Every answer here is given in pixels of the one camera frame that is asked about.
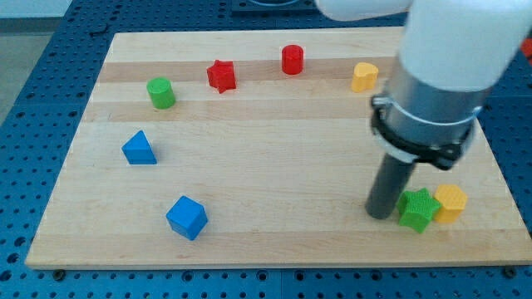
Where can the yellow hexagon block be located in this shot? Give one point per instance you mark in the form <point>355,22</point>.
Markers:
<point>453,202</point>

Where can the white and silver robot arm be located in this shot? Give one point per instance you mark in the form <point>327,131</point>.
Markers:
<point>451,54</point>

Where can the red star block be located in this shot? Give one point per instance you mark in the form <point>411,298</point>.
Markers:
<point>221,76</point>

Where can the green star block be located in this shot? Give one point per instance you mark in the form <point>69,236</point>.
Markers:
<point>417,209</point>

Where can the light wooden board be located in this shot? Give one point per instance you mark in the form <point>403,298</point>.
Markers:
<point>282,164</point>

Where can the red cylinder block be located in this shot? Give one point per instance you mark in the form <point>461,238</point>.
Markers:
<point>292,59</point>

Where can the blue cube block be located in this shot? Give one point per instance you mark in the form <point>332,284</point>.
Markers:
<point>187,218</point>

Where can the green cylinder block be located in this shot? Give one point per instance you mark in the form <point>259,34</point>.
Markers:
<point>161,93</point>

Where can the blue triangle block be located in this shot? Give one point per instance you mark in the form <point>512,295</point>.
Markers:
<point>137,150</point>

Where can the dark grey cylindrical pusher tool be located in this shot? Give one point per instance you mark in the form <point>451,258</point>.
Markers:
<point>390,181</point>

